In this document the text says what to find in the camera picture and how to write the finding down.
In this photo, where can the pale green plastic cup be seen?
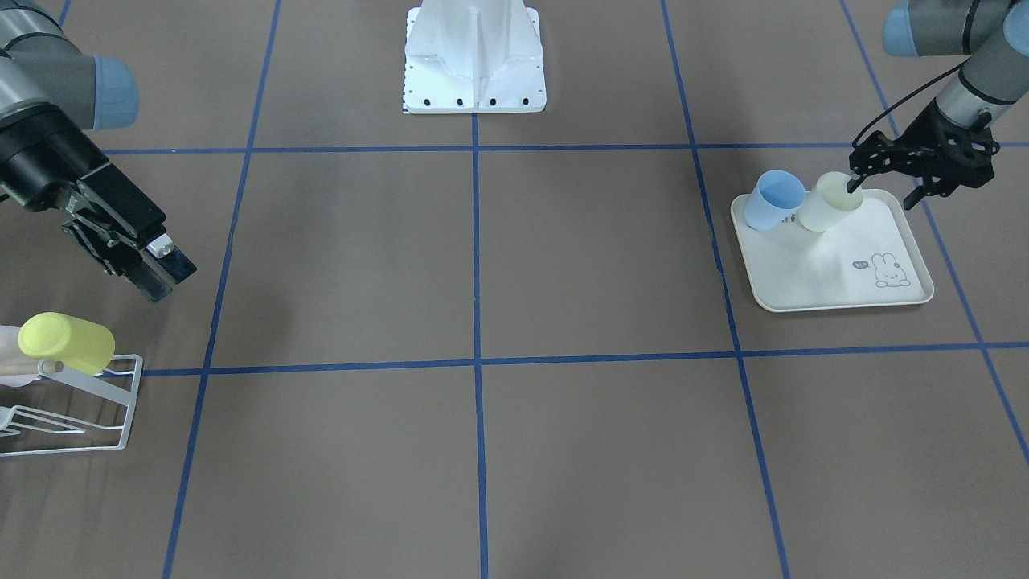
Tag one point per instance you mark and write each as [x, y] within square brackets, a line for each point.
[830, 201]

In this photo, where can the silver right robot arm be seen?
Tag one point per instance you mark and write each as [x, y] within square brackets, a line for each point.
[52, 96]

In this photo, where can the cream plastic tray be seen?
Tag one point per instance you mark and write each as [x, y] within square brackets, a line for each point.
[870, 259]

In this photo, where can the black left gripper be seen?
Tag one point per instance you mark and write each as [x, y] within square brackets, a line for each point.
[939, 129]

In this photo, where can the blue plastic cup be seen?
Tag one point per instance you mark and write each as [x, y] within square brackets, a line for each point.
[777, 194]

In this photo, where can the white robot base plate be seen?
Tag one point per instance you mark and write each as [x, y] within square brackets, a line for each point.
[473, 57]

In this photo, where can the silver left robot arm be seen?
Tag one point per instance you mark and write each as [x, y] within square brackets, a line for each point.
[990, 35]

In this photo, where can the yellow plastic cup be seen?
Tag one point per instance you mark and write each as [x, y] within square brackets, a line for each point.
[77, 343]

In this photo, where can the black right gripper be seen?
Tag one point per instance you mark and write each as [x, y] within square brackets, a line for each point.
[42, 158]

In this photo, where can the white wire cup rack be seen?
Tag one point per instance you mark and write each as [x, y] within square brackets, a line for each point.
[69, 411]

